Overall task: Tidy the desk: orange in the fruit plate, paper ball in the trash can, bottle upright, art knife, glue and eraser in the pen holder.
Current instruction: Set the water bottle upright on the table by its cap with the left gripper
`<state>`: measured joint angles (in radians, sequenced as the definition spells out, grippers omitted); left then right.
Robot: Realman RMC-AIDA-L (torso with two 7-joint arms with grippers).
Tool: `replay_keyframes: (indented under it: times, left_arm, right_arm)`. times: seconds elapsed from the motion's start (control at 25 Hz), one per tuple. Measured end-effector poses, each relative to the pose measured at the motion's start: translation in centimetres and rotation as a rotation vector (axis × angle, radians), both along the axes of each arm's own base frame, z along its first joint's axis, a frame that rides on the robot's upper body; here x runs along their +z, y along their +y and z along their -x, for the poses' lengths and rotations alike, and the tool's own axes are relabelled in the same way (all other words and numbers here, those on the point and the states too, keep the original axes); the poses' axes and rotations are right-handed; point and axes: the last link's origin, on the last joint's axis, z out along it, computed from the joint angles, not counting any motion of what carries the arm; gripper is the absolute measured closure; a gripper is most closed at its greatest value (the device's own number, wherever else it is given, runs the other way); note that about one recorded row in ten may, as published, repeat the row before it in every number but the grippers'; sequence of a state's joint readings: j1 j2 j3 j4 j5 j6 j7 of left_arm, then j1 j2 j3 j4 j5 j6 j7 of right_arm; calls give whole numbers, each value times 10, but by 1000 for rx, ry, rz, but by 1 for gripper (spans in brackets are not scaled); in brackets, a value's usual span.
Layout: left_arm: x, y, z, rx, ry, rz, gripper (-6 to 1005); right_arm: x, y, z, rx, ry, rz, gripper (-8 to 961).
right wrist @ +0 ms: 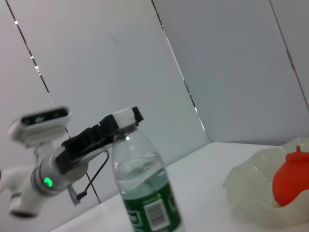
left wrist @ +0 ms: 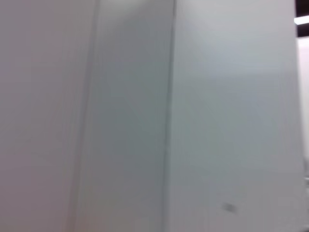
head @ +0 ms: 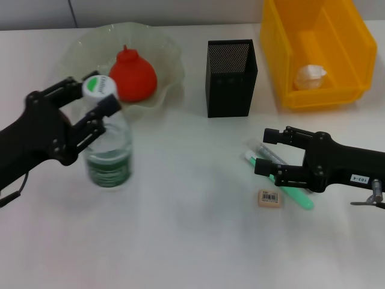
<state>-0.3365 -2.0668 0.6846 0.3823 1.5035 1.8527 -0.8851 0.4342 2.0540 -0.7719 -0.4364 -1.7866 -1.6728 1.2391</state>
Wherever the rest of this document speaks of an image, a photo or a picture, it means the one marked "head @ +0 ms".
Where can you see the clear green-label water bottle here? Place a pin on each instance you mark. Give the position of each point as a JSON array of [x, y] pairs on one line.
[[111, 150]]

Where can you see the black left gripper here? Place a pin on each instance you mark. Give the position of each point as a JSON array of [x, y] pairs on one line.
[[39, 135]]

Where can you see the black mesh pen holder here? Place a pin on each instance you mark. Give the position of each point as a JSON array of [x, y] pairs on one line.
[[228, 93]]

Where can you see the translucent green wavy fruit plate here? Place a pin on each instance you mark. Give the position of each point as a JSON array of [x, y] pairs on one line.
[[150, 60]]

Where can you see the gray pen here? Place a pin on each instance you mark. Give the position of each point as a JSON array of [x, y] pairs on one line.
[[267, 152]]

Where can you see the red-orange fruit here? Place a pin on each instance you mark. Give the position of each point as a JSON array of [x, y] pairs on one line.
[[135, 78]]

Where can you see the yellow plastic bin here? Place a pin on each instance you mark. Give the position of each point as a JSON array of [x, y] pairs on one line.
[[276, 60]]

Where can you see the beige eraser with barcode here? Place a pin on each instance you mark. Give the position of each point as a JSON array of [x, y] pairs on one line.
[[270, 200]]

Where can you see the green pen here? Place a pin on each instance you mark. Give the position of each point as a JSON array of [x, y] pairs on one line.
[[297, 198]]

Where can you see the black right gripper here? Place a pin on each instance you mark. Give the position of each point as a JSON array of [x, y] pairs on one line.
[[331, 162]]

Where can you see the white paper ball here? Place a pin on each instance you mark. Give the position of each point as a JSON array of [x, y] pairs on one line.
[[309, 75]]

